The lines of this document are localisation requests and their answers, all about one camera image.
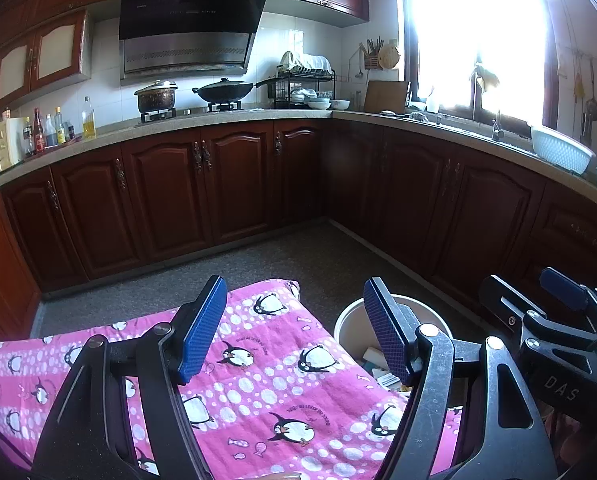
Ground black steel range hood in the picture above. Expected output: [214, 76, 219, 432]
[118, 0, 268, 82]

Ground wooden base cabinets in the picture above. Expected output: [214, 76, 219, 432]
[0, 117, 597, 351]

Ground black dish rack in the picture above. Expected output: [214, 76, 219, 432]
[273, 51, 337, 109]

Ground dark clay cooking pot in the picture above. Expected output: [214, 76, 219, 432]
[134, 80, 179, 113]

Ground round bamboo board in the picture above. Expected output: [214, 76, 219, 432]
[378, 42, 402, 70]

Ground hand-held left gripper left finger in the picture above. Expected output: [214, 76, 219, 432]
[31, 275, 229, 480]

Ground bright window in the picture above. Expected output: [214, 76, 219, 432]
[403, 0, 559, 126]

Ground white colander basket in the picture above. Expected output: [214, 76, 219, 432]
[529, 124, 596, 176]

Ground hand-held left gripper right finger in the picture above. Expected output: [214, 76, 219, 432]
[363, 276, 559, 480]

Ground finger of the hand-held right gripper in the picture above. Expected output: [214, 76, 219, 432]
[539, 266, 597, 333]
[478, 274, 549, 356]

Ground white plastic bucket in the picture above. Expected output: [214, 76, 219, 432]
[333, 294, 471, 411]

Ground yellow cooking oil bottle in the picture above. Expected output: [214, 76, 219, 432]
[82, 96, 98, 140]

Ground hanging rag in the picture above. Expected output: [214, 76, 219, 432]
[471, 62, 501, 93]

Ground white dish cloth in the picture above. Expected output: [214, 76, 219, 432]
[280, 51, 331, 72]

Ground black wok with lid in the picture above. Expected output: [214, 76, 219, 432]
[192, 77, 279, 104]

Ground wall utensil holder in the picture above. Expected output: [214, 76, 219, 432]
[362, 36, 385, 71]

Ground stone kitchen countertop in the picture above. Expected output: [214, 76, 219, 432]
[0, 107, 597, 206]

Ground wall cabinet frosted doors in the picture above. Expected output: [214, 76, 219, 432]
[0, 0, 124, 126]

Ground gas stove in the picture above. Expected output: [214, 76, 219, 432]
[139, 101, 244, 124]

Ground hanging metal strainer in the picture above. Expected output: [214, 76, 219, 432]
[582, 60, 597, 146]

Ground pink penguin print blanket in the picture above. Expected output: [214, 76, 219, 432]
[0, 280, 464, 480]

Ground wooden cutting board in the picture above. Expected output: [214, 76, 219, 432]
[363, 80, 410, 115]

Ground cream microwave oven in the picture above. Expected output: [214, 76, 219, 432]
[0, 117, 29, 173]

